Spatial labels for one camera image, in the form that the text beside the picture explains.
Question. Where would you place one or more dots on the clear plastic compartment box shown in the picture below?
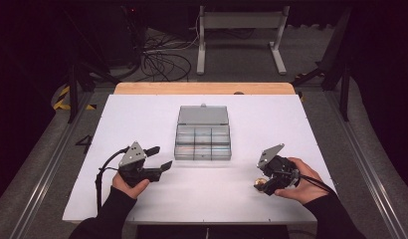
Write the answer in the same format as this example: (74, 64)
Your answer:
(203, 139)

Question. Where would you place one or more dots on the yellow black hazard tape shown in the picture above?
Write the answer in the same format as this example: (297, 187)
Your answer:
(61, 99)

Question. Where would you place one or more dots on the round gold badge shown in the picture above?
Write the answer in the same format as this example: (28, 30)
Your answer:
(260, 181)

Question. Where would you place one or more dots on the grey metal floor rail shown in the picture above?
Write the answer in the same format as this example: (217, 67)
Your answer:
(364, 159)
(49, 169)

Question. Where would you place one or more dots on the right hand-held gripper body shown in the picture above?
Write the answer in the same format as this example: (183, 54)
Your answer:
(280, 171)

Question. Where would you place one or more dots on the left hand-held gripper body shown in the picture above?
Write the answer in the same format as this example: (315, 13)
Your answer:
(134, 157)

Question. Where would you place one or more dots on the black tripod stand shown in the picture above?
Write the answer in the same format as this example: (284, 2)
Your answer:
(338, 49)
(72, 89)

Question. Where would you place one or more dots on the white board sheet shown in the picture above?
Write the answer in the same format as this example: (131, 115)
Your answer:
(205, 195)

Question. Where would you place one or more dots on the person's left hand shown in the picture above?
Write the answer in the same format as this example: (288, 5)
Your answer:
(132, 191)

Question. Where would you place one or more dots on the grey metal stand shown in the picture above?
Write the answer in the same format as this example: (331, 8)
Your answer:
(240, 20)

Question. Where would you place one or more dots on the person's right hand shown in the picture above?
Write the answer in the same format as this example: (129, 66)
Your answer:
(308, 186)

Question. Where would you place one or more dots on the wooden table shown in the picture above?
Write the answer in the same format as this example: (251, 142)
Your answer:
(198, 88)

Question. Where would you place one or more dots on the black equipment case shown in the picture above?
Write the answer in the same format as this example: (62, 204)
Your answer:
(122, 33)

